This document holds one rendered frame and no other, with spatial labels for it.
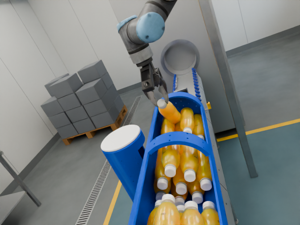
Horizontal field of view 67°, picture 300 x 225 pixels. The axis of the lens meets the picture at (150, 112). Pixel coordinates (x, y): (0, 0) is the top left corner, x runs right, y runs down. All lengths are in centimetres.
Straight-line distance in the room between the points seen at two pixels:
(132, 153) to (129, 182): 21
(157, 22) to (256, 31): 503
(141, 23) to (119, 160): 88
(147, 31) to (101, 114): 350
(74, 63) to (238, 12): 408
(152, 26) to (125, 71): 519
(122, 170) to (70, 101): 298
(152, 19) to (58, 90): 366
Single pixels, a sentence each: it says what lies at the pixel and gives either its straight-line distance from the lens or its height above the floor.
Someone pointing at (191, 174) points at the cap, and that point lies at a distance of 82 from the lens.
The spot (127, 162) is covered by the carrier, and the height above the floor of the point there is 92.
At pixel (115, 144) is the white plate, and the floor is 104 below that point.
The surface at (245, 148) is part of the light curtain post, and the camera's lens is 214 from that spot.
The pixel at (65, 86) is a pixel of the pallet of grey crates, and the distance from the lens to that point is 423.
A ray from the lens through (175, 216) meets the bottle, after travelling 66.
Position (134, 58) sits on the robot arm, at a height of 152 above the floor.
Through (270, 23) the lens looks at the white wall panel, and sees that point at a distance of 581.
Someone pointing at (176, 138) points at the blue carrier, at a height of 123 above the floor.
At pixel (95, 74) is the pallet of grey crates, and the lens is 438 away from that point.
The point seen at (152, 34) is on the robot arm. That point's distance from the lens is 79.
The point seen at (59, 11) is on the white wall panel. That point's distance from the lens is 625.
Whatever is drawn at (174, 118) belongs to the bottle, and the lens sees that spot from 110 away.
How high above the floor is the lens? 166
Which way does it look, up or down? 23 degrees down
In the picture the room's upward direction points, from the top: 25 degrees counter-clockwise
